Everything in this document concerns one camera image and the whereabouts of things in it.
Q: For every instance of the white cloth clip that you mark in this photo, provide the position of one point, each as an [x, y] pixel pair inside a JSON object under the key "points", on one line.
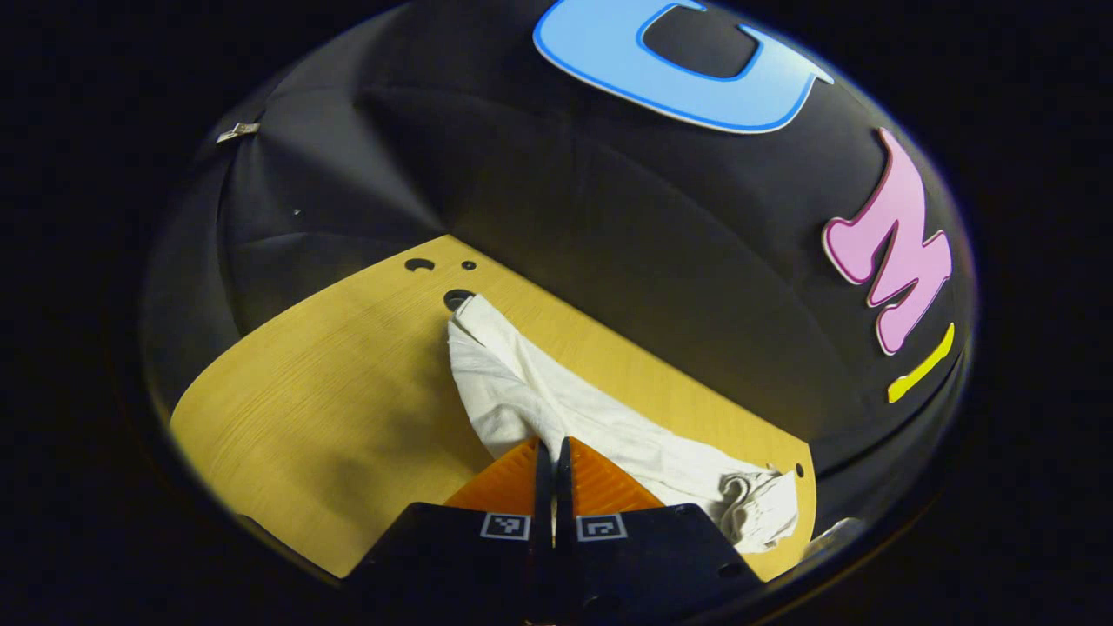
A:
{"points": [[237, 132]]}

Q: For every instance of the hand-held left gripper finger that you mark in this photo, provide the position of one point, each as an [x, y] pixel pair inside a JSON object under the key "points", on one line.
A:
{"points": [[563, 487], [544, 487]]}

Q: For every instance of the black backdrop cloth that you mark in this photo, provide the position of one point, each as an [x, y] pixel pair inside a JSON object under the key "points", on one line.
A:
{"points": [[565, 191]]}

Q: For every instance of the white jeans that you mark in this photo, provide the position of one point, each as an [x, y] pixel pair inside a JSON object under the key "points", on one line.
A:
{"points": [[556, 409]]}

